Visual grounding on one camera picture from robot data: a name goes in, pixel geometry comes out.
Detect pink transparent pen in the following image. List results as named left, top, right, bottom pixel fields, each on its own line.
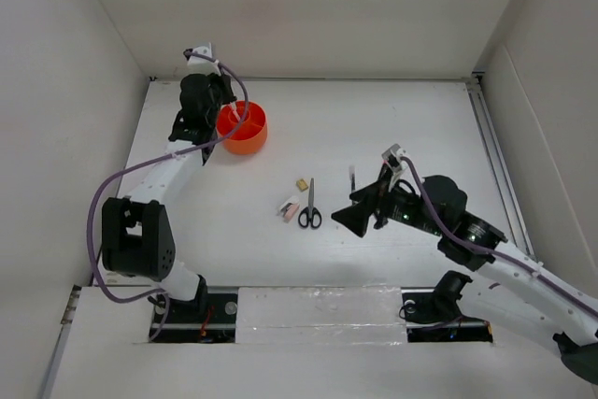
left=230, top=102, right=243, bottom=123

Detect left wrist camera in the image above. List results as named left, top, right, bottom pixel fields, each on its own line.
left=183, top=42, right=216, bottom=68

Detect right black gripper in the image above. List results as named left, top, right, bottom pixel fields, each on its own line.
left=330, top=166, right=445, bottom=237

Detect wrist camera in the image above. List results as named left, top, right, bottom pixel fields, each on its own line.
left=380, top=144, right=407, bottom=192
left=183, top=42, right=216, bottom=68

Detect orange round divided container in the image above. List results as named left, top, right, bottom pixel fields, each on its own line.
left=216, top=102, right=268, bottom=155

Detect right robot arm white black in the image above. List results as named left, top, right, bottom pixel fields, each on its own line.
left=331, top=166, right=597, bottom=384

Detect thin black pen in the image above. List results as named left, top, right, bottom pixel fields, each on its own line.
left=349, top=165, right=356, bottom=193

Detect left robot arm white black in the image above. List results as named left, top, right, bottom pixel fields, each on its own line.
left=101, top=74, right=235, bottom=321

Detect pink white mini stapler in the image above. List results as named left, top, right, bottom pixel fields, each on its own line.
left=277, top=195, right=300, bottom=222

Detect metal rail at table front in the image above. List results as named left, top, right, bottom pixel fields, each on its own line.
left=149, top=286, right=493, bottom=346

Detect aluminium rail right side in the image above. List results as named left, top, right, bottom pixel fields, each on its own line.
left=464, top=72, right=535, bottom=258

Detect small tan eraser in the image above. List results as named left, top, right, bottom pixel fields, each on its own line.
left=296, top=178, right=308, bottom=191

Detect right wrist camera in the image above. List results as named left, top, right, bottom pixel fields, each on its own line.
left=380, top=144, right=407, bottom=192

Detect black handled scissors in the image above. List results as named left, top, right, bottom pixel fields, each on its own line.
left=298, top=178, right=322, bottom=229

